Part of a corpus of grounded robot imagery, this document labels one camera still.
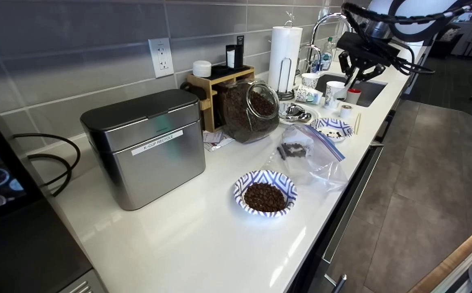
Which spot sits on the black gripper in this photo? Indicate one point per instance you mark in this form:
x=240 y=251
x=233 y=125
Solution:
x=369 y=50

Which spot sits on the white plastic spoon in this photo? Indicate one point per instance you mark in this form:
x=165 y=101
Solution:
x=351 y=84

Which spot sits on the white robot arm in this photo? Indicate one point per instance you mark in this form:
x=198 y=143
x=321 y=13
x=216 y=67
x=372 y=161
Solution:
x=425 y=6

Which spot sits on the blue patterned bowl few beans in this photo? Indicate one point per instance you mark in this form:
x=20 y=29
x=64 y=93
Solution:
x=333 y=130

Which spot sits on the white bowl with metal cup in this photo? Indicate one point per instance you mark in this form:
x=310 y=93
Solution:
x=302 y=120

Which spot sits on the blue patterned bowl full of beans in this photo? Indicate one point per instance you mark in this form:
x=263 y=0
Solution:
x=264 y=195

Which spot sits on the steel sink basin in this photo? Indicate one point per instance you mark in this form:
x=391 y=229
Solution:
x=375 y=89

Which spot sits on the red lidded small cup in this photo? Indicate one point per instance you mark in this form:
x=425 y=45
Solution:
x=354 y=94

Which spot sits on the tall patterned paper cup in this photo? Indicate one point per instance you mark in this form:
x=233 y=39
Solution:
x=336 y=93

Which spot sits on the small coffee pod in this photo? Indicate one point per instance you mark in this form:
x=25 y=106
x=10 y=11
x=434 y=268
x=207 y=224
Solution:
x=346 y=112

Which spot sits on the short patterned paper cup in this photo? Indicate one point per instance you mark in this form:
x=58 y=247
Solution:
x=310 y=80

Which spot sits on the tipped patterned paper cup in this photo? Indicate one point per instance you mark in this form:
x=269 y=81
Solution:
x=310 y=96

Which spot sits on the small chrome gooseneck faucet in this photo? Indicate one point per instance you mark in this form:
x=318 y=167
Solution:
x=315 y=32

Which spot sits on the white paper towel roll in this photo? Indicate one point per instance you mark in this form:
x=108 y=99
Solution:
x=286 y=49

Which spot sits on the clear zip plastic bag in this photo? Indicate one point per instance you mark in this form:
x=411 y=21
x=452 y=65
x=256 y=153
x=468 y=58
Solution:
x=312 y=159

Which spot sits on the glass jar of coffee beans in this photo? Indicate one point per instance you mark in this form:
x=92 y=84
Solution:
x=246 y=111

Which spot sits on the black bottle with white label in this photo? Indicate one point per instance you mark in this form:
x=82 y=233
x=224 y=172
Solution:
x=230 y=57

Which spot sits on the wooden countertop rack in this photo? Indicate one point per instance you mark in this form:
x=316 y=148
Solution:
x=209 y=94

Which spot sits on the small paper packets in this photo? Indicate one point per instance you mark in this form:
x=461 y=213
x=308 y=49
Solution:
x=214 y=140

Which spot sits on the wooden furniture edge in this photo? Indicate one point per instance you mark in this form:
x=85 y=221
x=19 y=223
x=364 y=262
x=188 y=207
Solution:
x=453 y=254

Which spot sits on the stainless steel bin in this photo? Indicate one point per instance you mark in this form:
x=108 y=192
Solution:
x=149 y=151

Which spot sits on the black kitchen appliance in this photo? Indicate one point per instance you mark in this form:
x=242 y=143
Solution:
x=9 y=228

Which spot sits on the white wall outlet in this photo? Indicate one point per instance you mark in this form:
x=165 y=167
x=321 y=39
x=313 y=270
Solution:
x=162 y=57

